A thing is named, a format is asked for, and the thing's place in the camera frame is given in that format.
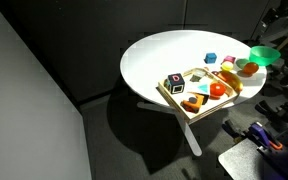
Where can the orange wooden block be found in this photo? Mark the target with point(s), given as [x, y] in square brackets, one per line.
[193, 103]

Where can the teal triangle block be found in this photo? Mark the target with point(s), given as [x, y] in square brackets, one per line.
[204, 88]

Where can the purple clamp with orange tip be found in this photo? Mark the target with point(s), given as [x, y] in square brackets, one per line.
[264, 137]

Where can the red tomato toy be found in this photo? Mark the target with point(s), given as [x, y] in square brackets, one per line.
[217, 89]

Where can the yellow banana toy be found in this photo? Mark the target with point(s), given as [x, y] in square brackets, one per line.
[233, 80]

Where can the black clamp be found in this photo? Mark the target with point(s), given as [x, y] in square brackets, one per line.
[233, 131]

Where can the dark green block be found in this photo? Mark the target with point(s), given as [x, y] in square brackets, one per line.
[195, 78]

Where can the white round table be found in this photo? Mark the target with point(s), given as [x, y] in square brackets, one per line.
[151, 59]

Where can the yellow ball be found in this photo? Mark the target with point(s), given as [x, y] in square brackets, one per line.
[227, 66]

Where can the pink block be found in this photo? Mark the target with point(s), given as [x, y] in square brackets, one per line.
[229, 59]

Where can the blue cube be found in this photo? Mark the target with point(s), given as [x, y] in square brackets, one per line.
[210, 58]

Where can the orange ball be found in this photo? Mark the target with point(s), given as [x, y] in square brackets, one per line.
[250, 68]

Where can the black perforated board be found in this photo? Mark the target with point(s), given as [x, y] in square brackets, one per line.
[284, 153]

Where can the black letter D cube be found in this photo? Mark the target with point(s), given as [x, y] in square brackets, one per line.
[175, 83]

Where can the green plastic bowl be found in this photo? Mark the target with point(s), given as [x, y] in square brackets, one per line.
[263, 55]

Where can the wooden tray box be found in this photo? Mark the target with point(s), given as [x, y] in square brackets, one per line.
[210, 103]

